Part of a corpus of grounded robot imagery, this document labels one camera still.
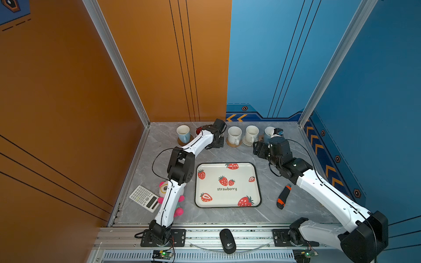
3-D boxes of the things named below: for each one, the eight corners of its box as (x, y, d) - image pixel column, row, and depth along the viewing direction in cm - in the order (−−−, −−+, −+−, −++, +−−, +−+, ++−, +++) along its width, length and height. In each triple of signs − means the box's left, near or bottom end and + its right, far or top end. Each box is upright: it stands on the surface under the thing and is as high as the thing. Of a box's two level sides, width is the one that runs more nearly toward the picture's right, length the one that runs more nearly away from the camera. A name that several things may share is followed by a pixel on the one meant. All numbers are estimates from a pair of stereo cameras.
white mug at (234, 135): (228, 149, 107) (228, 140, 100) (227, 135, 115) (227, 126, 108) (241, 149, 107) (243, 140, 100) (239, 135, 115) (241, 126, 108)
